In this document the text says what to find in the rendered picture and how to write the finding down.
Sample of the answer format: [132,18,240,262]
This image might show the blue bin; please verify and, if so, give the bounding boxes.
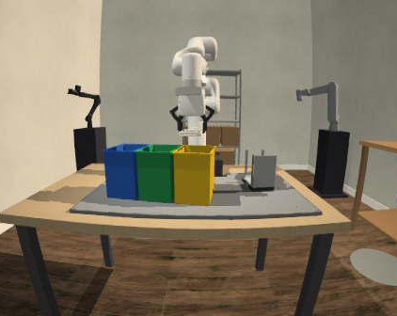
[102,144,151,200]

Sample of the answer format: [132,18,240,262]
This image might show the yellow open-top bin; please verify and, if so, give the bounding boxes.
[172,145,216,206]

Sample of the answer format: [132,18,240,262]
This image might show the green bin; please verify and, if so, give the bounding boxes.
[135,144,182,203]

